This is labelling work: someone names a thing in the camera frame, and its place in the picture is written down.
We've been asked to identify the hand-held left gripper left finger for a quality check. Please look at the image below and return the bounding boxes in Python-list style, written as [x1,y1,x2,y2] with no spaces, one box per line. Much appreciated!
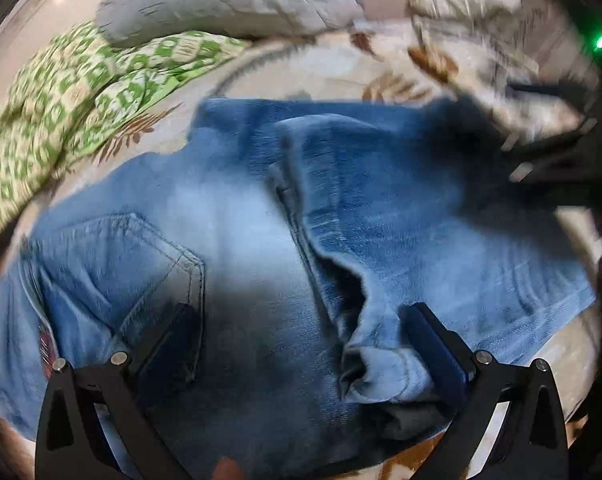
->
[35,303,205,480]

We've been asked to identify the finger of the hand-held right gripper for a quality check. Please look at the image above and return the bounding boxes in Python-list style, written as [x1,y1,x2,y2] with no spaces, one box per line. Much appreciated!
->
[504,77,594,111]
[501,117,602,198]

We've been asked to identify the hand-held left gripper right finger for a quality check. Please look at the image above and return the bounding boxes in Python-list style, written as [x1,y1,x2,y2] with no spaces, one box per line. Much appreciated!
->
[406,303,569,480]

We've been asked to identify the blue denim pants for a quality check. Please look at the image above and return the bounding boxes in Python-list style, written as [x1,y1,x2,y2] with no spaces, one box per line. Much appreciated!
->
[0,97,598,466]

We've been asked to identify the leaf print fleece blanket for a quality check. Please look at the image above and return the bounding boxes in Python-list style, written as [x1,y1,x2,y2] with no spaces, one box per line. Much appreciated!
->
[0,10,602,480]

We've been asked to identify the green checkered blanket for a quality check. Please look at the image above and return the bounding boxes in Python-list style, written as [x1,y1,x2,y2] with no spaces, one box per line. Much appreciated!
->
[0,20,252,251]

